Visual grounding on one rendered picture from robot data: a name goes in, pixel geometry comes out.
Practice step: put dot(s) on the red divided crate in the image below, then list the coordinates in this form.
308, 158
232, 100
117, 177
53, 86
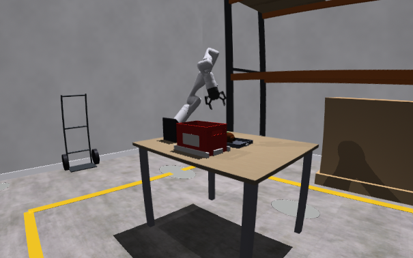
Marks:
202, 135

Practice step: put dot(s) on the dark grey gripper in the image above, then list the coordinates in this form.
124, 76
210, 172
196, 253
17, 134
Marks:
214, 96

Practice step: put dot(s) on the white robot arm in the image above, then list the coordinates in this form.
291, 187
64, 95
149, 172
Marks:
205, 77

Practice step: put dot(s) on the brown bottle with green label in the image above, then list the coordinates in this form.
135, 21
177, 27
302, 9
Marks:
230, 137

